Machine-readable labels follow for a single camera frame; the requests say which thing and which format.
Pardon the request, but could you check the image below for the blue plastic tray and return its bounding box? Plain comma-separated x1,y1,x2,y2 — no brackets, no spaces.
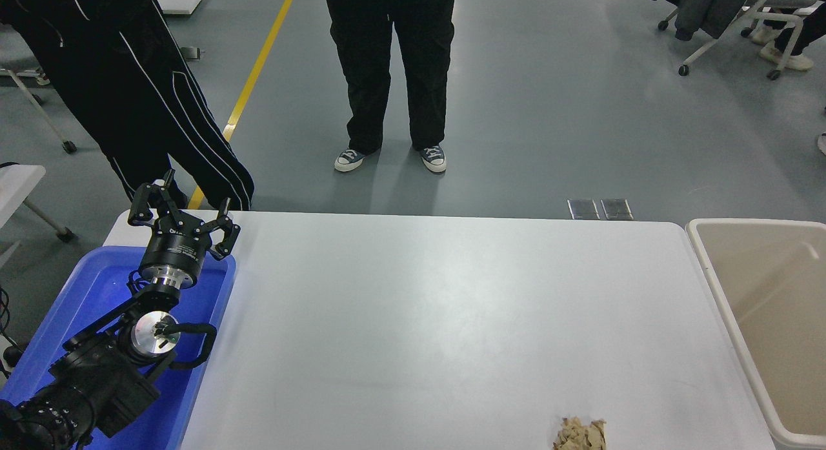
0,245,237,450

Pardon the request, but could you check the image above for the black cable bundle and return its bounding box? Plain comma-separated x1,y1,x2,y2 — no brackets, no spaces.
0,285,26,380

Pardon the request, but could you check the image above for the grey wheeled office chair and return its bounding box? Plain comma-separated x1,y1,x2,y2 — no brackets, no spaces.
0,66,77,155

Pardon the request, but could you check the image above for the large pale plastic bin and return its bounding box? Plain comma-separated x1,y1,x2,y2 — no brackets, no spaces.
685,218,826,450

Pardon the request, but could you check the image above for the person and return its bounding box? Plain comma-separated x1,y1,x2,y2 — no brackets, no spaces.
0,0,256,211
321,0,458,174
749,0,826,72

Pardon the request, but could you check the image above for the crumpled tan paper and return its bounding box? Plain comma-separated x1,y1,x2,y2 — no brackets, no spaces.
553,417,607,450

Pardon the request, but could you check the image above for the small white folding table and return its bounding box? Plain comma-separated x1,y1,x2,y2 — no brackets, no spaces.
0,165,74,243

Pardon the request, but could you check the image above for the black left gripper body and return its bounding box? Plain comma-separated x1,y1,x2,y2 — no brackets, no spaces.
139,219,214,278

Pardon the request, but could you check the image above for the grey jacket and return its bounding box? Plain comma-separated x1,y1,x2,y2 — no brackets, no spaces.
644,0,759,43

